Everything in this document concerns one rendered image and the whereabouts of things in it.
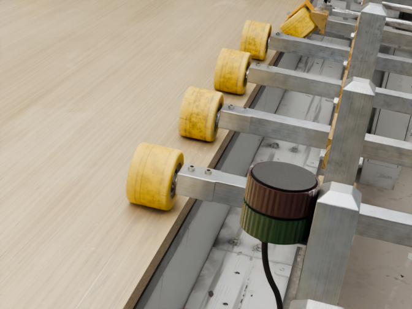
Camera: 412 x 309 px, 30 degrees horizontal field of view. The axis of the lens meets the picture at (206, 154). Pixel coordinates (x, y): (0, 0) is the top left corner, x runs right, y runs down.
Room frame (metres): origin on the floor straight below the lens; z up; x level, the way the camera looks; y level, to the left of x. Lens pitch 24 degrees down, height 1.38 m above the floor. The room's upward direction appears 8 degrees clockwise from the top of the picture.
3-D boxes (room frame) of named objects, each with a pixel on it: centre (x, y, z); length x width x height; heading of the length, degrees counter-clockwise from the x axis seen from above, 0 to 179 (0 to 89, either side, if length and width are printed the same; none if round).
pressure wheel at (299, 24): (1.87, -0.18, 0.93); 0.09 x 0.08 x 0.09; 80
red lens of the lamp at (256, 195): (0.58, -0.07, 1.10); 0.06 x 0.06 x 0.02
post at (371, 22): (1.06, -0.20, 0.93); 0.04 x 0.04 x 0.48; 80
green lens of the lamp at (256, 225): (0.58, -0.07, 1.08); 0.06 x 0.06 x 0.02
